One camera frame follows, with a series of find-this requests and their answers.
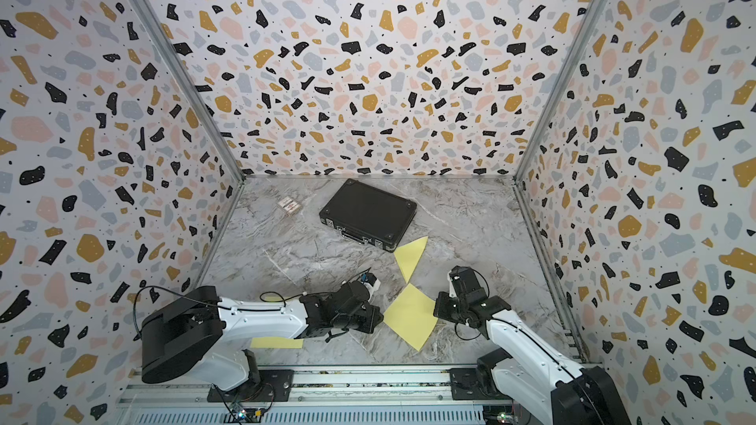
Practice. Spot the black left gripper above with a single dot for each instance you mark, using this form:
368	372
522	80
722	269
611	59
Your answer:
373	312

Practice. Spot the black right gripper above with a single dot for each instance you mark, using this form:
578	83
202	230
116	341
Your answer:
441	298

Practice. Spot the yellow square paper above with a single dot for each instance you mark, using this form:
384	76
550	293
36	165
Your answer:
411	317
408	257
275	342

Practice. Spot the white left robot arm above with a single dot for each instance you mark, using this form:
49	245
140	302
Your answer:
206	336

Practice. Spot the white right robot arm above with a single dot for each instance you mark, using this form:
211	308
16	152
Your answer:
523	367

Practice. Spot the black hard carrying case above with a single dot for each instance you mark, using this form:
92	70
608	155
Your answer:
369	215

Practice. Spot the playing card box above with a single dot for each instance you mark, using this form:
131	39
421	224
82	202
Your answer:
289	205

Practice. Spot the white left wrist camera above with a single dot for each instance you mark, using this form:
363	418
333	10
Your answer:
369	281

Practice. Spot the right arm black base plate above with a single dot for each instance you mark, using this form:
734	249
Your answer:
468	385

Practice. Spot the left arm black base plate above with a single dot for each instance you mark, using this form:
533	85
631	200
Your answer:
265	386

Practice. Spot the aluminium mounting rail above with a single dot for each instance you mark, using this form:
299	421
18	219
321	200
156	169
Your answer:
384	394

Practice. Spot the aluminium corner post left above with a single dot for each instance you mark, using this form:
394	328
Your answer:
164	47

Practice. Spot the aluminium corner post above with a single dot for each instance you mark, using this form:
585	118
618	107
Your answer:
570	63
164	47

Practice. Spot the aluminium corner post right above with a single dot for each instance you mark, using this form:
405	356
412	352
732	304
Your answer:
570	63

